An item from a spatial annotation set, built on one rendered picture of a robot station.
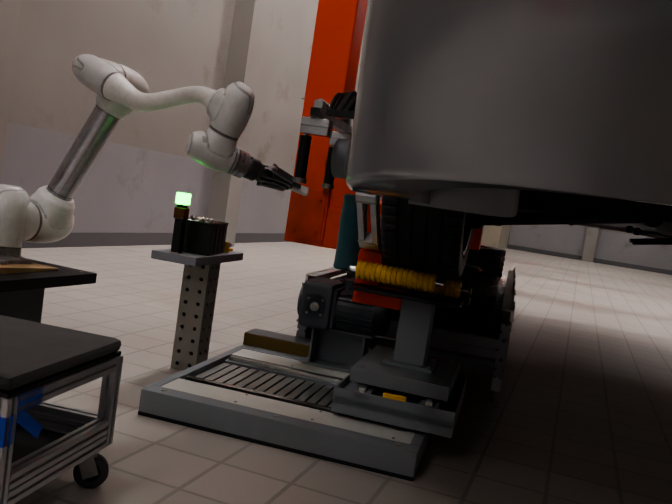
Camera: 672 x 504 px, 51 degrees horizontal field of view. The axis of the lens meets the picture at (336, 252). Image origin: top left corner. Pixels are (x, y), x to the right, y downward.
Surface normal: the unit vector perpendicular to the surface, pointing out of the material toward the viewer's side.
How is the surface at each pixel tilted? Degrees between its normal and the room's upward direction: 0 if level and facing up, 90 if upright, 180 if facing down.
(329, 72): 90
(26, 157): 90
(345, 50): 90
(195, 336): 90
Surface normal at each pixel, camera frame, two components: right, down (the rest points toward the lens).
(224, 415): -0.25, 0.04
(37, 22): 0.93, 0.17
